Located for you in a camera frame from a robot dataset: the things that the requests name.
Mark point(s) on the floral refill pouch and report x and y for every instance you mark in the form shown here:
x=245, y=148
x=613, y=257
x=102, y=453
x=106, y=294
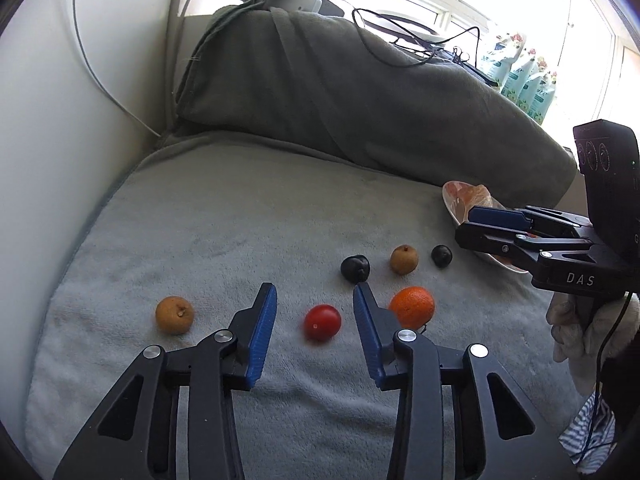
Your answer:
x=520, y=80
x=545, y=105
x=500, y=60
x=534, y=92

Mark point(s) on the grey covered bolster pillow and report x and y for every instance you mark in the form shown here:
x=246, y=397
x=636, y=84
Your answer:
x=325, y=90

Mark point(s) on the floral white plate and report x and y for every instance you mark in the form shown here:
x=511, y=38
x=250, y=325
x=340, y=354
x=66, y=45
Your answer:
x=452, y=200

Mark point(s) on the dark purple grape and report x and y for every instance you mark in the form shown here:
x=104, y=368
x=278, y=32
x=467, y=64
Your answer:
x=441, y=255

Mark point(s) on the striped cloth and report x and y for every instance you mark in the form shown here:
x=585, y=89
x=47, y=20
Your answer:
x=587, y=435

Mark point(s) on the peeled orange segment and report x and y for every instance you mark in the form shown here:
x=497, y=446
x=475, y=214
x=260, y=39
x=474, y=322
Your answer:
x=477, y=195

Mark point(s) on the black power adapter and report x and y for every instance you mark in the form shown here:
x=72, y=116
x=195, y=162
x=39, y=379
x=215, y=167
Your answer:
x=331, y=7

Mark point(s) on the small tangerine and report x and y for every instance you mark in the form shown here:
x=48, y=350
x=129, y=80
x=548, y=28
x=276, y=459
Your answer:
x=412, y=307

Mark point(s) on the person's right hand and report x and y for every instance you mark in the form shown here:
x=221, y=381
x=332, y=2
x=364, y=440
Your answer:
x=565, y=330

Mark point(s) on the red cherry tomato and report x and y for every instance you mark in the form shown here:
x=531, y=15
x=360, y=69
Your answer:
x=323, y=323

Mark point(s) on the white padded headboard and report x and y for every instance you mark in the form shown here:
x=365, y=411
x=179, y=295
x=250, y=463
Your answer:
x=50, y=110

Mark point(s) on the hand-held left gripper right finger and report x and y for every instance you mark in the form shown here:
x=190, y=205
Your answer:
x=367, y=330

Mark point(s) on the brown round longan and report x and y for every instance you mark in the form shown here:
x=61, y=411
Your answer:
x=404, y=259
x=174, y=314

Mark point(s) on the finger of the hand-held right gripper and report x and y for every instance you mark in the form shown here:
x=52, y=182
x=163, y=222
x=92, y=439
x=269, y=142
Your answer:
x=480, y=240
x=492, y=216

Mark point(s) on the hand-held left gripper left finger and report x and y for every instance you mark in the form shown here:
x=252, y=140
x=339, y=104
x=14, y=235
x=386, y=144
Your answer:
x=262, y=330

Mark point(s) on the dark purple plum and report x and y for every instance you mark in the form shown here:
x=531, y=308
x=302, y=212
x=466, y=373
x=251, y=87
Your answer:
x=355, y=267

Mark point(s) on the grey fleece blanket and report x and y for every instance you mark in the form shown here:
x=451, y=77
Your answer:
x=200, y=240

